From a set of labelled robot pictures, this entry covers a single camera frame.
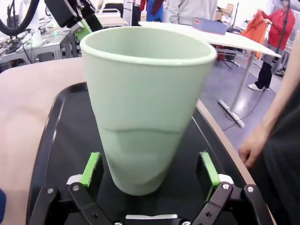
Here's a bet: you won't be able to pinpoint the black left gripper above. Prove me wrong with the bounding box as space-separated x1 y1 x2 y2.
44 0 105 39

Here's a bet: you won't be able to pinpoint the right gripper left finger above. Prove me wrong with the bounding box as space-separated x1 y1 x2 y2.
29 151 125 225

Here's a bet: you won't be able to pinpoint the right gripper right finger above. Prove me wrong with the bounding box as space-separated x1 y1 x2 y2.
185 151 270 225

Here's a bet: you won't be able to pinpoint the pale green plastic cup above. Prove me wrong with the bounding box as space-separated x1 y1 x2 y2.
79 25 218 196

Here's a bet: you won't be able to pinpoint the person's right forearm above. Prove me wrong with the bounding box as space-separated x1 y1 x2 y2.
260 50 300 141

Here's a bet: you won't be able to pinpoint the person's right hand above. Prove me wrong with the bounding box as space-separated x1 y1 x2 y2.
238 130 267 170

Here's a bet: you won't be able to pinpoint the person torso black T-shirt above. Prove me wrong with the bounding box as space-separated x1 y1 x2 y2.
250 42 300 225

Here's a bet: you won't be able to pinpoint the black plastic tray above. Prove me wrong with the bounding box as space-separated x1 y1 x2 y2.
25 82 270 225

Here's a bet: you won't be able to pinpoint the person in red blue clothes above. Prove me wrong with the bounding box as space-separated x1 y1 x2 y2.
140 0 165 23

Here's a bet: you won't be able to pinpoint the blue mug yellow inside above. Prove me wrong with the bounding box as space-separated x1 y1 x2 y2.
0 187 7 218

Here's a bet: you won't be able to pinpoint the person in grey sweatshirt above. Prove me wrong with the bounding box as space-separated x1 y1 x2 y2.
168 0 218 27

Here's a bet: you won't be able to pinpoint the blue-grey box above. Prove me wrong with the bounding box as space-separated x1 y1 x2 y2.
192 16 229 36

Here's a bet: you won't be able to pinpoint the white table with blue box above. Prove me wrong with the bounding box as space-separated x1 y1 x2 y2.
138 20 282 128

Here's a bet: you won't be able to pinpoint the cardboard boxes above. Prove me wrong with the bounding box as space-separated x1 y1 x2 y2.
215 3 238 22

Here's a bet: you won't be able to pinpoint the orange cloth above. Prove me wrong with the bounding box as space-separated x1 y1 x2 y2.
240 9 268 60

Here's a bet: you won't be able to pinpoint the man in red shirt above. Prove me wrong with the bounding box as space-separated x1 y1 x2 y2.
247 0 296 91

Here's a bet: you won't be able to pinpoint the black stand pole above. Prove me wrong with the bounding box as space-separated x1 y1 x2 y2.
272 0 292 77

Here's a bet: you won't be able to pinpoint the aluminium frame bench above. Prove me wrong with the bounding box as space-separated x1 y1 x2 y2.
0 29 79 69

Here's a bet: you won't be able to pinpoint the black left arm cable sleeve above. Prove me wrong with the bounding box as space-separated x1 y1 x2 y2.
0 0 39 36

